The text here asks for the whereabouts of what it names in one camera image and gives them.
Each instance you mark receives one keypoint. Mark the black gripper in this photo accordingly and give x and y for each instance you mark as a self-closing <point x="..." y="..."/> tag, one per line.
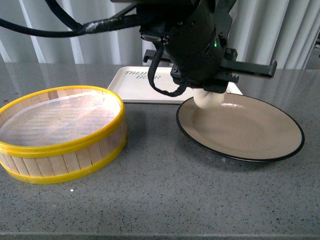
<point x="194" y="37"/>

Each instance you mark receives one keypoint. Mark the white steamed bun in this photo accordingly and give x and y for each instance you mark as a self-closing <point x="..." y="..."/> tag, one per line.
<point x="207" y="100"/>

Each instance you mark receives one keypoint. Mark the brown plate with black rim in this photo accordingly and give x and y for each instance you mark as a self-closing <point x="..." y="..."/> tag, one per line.
<point x="242" y="128"/>

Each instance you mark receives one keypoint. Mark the white bear print tray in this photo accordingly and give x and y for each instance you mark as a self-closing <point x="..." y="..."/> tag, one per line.
<point x="131" y="84"/>

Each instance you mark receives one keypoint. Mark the grey pleated curtain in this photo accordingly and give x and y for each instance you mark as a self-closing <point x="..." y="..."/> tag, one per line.
<point x="261" y="31"/>

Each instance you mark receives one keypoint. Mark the white steamer liner cloth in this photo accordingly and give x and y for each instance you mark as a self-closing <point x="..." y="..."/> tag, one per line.
<point x="60" y="120"/>

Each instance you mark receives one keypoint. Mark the yellow rimmed bamboo steamer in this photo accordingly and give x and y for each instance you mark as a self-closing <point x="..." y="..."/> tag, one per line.
<point x="63" y="162"/>

